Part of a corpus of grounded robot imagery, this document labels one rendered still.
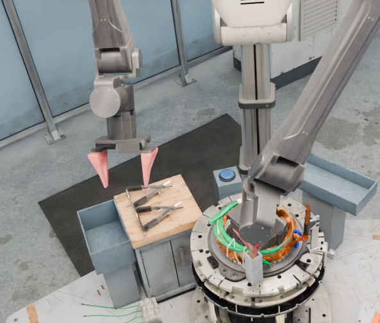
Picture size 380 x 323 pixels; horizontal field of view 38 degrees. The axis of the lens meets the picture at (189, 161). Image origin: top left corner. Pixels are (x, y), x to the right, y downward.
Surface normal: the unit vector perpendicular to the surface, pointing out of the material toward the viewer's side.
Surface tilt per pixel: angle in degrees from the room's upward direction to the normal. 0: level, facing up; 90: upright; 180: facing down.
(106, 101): 60
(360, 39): 74
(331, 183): 0
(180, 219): 0
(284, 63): 90
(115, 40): 86
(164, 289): 90
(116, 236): 0
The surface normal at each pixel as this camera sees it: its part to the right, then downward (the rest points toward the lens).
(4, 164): -0.11, -0.75
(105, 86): -0.14, 0.21
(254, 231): -0.13, 0.71
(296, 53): 0.52, 0.51
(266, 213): 0.39, -0.55
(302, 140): 0.04, 0.42
